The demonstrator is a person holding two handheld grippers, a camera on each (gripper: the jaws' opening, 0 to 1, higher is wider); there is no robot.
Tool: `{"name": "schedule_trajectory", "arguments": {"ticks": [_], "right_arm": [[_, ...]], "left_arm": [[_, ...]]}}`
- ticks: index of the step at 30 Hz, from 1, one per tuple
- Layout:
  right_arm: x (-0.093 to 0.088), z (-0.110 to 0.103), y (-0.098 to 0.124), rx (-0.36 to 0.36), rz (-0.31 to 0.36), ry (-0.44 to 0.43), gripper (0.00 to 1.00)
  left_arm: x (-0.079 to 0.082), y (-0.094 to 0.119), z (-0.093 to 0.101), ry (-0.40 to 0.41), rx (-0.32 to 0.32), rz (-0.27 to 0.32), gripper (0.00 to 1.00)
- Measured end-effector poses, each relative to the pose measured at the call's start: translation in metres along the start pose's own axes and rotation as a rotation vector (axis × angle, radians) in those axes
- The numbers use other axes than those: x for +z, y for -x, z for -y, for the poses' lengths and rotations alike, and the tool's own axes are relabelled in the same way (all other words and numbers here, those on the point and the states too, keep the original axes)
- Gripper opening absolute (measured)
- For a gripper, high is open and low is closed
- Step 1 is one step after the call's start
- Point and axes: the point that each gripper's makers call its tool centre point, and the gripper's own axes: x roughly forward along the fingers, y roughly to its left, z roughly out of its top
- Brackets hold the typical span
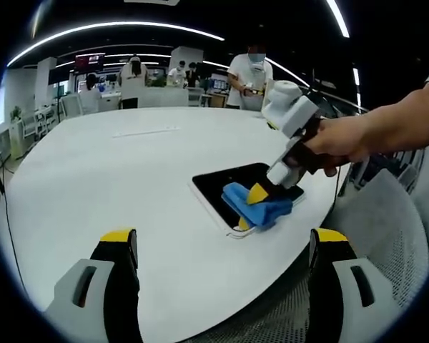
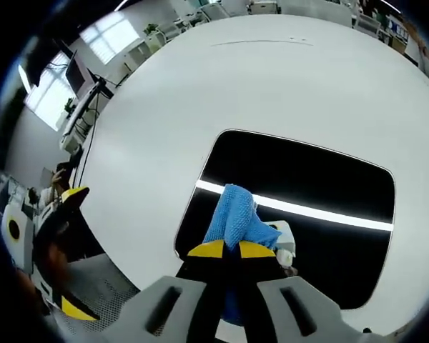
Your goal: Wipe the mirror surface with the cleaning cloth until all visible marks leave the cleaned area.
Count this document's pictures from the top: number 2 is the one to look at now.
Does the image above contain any monitor on black stand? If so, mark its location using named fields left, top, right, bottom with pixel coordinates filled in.
left=59, top=51, right=114, bottom=144

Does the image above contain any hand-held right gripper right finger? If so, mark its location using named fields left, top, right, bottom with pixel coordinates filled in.
left=237, top=241, right=348, bottom=343

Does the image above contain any blue cleaning cloth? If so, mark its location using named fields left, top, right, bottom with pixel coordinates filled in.
left=202, top=183, right=284, bottom=327

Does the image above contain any black floor cable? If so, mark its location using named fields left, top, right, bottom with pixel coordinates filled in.
left=75, top=95, right=102, bottom=182

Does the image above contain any white mesh office chair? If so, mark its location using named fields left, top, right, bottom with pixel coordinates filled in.
left=51, top=252, right=141, bottom=343

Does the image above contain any black tablet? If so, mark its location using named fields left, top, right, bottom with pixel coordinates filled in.
left=172, top=129, right=398, bottom=312

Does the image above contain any green potted plant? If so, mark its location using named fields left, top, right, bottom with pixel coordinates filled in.
left=61, top=97, right=77, bottom=119

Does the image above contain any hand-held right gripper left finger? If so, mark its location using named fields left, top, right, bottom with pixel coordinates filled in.
left=119, top=239, right=226, bottom=343

